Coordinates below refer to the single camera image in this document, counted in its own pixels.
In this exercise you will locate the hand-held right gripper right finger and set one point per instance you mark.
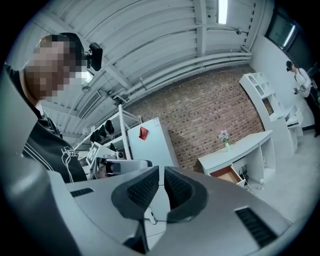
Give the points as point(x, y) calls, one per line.
point(183, 193)

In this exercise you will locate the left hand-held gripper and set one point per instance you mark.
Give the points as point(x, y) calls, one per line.
point(130, 165)

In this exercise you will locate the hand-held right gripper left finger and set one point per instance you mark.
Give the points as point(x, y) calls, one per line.
point(140, 192)

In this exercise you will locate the wooden desk drawer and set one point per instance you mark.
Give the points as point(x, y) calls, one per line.
point(226, 175)

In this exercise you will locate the white desk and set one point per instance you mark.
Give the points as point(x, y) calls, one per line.
point(240, 150)

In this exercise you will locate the white low drawer unit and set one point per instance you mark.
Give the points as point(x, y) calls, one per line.
point(295, 120)

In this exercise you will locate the white panel board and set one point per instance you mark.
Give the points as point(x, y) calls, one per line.
point(152, 145)

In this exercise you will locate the white metal shelf rack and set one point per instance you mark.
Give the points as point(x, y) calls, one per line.
point(121, 135)

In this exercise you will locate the red paper sticker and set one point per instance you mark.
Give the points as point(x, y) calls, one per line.
point(143, 133)

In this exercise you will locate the black headset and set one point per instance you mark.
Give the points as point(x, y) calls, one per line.
point(109, 127)
point(96, 136)

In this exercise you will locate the green vase with flowers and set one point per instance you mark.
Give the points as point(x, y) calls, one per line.
point(225, 140)

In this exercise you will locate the clear plastic bottle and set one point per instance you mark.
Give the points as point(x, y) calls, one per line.
point(261, 184)

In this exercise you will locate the person's black striped jacket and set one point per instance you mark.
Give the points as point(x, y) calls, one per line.
point(50, 150)

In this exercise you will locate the round ceiling smoke detector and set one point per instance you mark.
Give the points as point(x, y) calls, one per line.
point(86, 89)

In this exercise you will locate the white ceiling pipes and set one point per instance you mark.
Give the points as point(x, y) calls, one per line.
point(190, 67)

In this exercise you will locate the white arched display cabinet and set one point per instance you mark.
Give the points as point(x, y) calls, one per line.
point(265, 100)

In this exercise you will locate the long ceiling light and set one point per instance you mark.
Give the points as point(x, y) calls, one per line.
point(222, 11)

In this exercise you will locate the dark framed window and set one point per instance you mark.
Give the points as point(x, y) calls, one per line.
point(281, 28)

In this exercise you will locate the black head-mounted camera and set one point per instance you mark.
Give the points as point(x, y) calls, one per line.
point(95, 56)

